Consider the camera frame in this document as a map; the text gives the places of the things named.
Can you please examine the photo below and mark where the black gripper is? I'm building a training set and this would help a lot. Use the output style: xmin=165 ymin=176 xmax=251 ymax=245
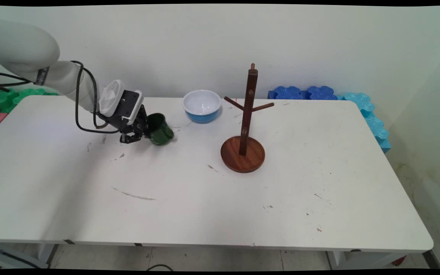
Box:
xmin=107 ymin=105 xmax=155 ymax=144

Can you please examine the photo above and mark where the green enamel mug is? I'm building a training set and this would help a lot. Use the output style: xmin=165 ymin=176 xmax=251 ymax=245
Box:
xmin=146 ymin=113 xmax=175 ymax=146

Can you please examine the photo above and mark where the blue and white bowl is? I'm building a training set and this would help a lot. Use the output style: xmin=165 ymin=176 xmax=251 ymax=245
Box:
xmin=183 ymin=90 xmax=222 ymax=123

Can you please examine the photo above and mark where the wooden mug tree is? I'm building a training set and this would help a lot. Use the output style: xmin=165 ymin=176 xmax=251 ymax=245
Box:
xmin=220 ymin=63 xmax=275 ymax=173

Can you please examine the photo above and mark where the green foam mat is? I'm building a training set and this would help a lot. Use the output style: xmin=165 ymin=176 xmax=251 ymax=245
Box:
xmin=0 ymin=88 xmax=58 ymax=114

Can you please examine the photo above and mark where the dark blue foam mat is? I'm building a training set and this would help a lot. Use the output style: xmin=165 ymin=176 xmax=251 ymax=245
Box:
xmin=305 ymin=86 xmax=338 ymax=101
xmin=269 ymin=86 xmax=306 ymax=100

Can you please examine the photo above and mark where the white table leg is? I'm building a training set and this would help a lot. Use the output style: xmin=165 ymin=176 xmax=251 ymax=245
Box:
xmin=326 ymin=250 xmax=408 ymax=270
xmin=36 ymin=244 xmax=59 ymax=269

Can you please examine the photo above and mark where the light blue foam mat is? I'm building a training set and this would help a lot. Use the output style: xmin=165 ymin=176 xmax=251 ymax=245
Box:
xmin=338 ymin=92 xmax=392 ymax=154

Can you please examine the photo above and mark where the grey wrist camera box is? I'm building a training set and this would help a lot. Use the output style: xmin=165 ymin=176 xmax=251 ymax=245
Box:
xmin=122 ymin=89 xmax=144 ymax=125

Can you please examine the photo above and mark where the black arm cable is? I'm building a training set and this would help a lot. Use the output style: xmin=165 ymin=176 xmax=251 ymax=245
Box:
xmin=0 ymin=60 xmax=122 ymax=134

